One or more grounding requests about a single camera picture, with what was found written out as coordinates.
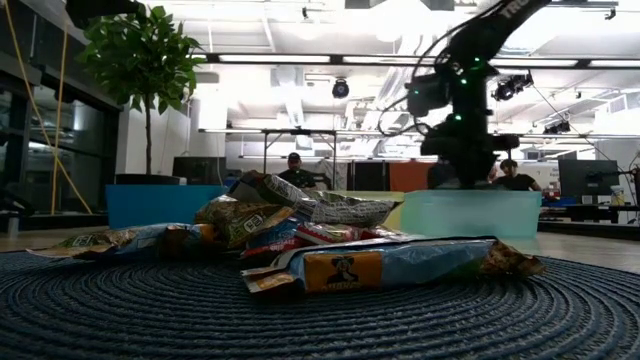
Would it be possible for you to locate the orange yellow power cable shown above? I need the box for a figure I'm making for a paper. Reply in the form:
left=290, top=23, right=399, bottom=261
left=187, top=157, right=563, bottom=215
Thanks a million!
left=49, top=27, right=70, bottom=216

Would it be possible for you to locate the orange partition panel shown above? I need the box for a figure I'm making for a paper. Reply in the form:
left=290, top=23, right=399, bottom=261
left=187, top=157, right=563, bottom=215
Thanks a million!
left=388, top=160, right=432, bottom=193

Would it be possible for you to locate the green orange granola bar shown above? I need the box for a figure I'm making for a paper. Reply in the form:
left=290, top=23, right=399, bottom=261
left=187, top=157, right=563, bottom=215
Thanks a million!
left=193, top=193, right=297, bottom=250
left=27, top=222, right=169, bottom=261

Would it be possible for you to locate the black computer monitor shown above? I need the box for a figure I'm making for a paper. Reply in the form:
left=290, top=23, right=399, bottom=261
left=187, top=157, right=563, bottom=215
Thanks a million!
left=172, top=156, right=229, bottom=187
left=558, top=158, right=621, bottom=205

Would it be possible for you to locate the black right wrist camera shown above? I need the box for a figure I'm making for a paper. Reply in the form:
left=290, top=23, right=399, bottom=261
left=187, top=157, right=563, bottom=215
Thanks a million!
left=407, top=73, right=451, bottom=117

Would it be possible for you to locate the blue granola bar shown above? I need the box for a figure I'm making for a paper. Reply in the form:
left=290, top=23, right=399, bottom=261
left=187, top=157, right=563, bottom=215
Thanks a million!
left=241, top=236, right=548, bottom=296
left=247, top=218, right=304, bottom=249

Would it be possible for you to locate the green leafy plant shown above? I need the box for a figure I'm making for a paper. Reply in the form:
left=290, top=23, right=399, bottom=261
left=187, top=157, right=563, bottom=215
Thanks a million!
left=77, top=3, right=207, bottom=176

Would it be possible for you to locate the black track light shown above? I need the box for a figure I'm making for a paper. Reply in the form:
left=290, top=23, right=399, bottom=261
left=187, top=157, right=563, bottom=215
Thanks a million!
left=542, top=120, right=573, bottom=136
left=490, top=72, right=535, bottom=103

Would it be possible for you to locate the silver wrapped granola bar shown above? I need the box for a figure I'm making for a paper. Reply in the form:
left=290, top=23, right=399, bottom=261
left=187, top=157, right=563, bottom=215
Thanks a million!
left=227, top=170, right=402, bottom=229

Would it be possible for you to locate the yellow plastic bin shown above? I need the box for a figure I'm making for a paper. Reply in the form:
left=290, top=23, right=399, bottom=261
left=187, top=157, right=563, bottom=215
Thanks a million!
left=327, top=189, right=406, bottom=232

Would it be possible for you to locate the dark round plate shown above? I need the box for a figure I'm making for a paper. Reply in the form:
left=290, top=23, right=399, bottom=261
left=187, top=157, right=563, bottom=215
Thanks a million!
left=0, top=249, right=640, bottom=360

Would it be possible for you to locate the long overhead light beam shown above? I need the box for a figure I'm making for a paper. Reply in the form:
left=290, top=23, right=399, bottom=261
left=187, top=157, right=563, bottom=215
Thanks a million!
left=192, top=52, right=640, bottom=70

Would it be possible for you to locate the green plastic bin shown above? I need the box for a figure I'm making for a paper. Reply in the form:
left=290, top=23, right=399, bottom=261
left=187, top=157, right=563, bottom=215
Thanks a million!
left=399, top=188, right=544, bottom=240

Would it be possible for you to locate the black metal frame stand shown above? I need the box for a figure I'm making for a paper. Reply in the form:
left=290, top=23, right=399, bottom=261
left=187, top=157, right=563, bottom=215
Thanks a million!
left=261, top=128, right=339, bottom=190

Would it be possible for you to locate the blue plastic bin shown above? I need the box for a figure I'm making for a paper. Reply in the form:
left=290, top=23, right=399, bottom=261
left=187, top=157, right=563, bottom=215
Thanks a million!
left=104, top=183, right=230, bottom=230

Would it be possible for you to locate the person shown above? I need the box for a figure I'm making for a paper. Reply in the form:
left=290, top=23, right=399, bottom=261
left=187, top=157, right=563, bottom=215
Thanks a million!
left=277, top=152, right=318, bottom=190
left=492, top=158, right=544, bottom=192

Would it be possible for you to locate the yellow extension cable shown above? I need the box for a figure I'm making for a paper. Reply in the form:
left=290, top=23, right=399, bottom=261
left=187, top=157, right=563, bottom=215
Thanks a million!
left=2, top=0, right=95, bottom=216

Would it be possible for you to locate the dark office desk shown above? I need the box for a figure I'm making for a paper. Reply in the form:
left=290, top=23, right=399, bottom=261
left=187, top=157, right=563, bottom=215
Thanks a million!
left=538, top=202, right=640, bottom=225

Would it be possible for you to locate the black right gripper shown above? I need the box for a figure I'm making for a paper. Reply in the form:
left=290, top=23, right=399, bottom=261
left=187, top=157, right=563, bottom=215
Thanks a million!
left=419, top=113, right=521, bottom=190

